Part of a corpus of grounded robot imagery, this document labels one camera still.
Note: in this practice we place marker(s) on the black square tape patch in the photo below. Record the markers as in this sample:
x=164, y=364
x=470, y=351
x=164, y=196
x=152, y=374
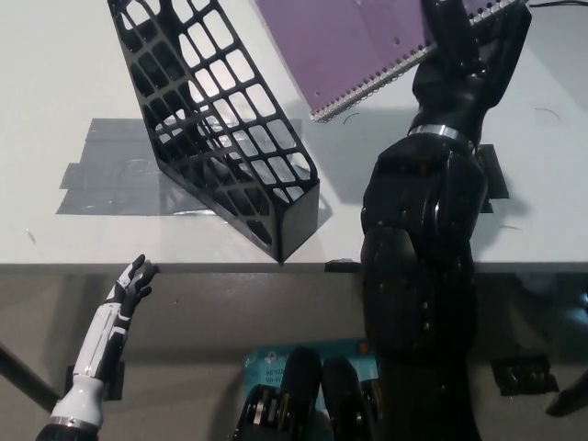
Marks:
x=496, y=179

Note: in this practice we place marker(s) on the purple spiral notebook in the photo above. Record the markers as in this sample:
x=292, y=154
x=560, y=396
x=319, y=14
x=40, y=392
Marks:
x=344, y=46

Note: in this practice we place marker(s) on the black table leg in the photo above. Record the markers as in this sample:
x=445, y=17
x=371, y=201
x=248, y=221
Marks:
x=569, y=397
x=23, y=376

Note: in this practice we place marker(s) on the grey tape patch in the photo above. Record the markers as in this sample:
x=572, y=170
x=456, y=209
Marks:
x=105, y=174

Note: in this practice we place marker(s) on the small black tape piece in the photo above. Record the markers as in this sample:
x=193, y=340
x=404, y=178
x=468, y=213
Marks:
x=342, y=265

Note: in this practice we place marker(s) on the black lattice magazine stand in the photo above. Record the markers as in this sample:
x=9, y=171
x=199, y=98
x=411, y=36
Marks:
x=301, y=225

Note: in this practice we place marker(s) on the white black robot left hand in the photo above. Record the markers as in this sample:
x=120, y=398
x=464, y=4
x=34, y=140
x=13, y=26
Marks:
x=103, y=340

